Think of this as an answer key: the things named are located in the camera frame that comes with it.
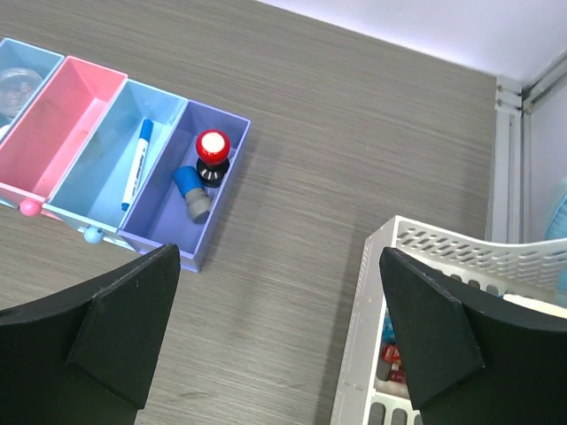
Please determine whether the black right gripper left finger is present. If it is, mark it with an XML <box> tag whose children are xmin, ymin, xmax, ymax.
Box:
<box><xmin>1</xmin><ymin>244</ymin><xmax>181</xmax><ymax>424</ymax></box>

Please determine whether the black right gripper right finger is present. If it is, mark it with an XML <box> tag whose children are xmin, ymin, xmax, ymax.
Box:
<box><xmin>379</xmin><ymin>247</ymin><xmax>566</xmax><ymax>425</ymax></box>

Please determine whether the blue white marker pen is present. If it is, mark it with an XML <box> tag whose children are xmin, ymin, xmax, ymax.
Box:
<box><xmin>121</xmin><ymin>119</ymin><xmax>153</xmax><ymax>212</ymax></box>

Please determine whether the blue grey glue stick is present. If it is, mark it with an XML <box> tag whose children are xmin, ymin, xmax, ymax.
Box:
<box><xmin>174</xmin><ymin>166</ymin><xmax>212</xmax><ymax>224</ymax></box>

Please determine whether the red cap black stamp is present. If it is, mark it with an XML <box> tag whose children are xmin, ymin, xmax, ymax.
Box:
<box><xmin>195</xmin><ymin>129</ymin><xmax>230</xmax><ymax>188</ymax></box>

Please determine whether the clear jar of paper clips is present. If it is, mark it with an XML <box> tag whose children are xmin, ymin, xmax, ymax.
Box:
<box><xmin>0</xmin><ymin>67</ymin><xmax>43</xmax><ymax>127</ymax></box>

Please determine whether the white plastic file rack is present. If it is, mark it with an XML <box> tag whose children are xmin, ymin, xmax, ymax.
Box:
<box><xmin>330</xmin><ymin>216</ymin><xmax>566</xmax><ymax>425</ymax></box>

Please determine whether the light blue bin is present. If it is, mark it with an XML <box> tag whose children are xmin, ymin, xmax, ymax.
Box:
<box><xmin>1</xmin><ymin>38</ymin><xmax>64</xmax><ymax>142</ymax></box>
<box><xmin>44</xmin><ymin>80</ymin><xmax>188</xmax><ymax>250</ymax></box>

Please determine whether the purple plastic bin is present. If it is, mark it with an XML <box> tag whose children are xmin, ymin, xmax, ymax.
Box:
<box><xmin>119</xmin><ymin>100</ymin><xmax>251</xmax><ymax>272</ymax></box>

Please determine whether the pink plastic bin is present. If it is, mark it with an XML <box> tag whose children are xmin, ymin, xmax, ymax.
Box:
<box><xmin>1</xmin><ymin>57</ymin><xmax>128</xmax><ymax>217</ymax></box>

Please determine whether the left light blue bin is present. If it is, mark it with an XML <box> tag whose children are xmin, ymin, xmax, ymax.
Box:
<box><xmin>1</xmin><ymin>38</ymin><xmax>64</xmax><ymax>142</ymax></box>

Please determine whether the aluminium rail frame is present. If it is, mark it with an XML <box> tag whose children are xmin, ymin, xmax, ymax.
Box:
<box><xmin>485</xmin><ymin>54</ymin><xmax>566</xmax><ymax>243</ymax></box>

